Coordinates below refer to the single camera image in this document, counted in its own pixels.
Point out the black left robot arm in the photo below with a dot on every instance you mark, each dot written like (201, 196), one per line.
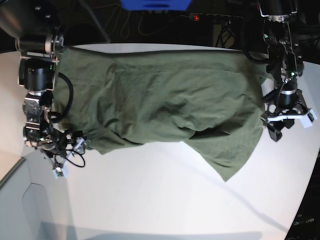
(285, 64)

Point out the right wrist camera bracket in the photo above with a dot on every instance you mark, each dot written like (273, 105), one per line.
(65, 162)

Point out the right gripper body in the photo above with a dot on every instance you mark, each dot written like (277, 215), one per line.
(49, 140)

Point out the blue plastic bin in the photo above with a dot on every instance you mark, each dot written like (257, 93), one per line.
(155, 5)

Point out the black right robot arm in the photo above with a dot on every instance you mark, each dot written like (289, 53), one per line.
(35, 26)

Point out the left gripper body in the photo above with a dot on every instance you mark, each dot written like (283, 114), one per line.
(285, 101)

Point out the white power strip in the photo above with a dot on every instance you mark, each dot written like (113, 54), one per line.
(214, 18)

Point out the green t-shirt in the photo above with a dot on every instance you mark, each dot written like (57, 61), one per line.
(210, 100)

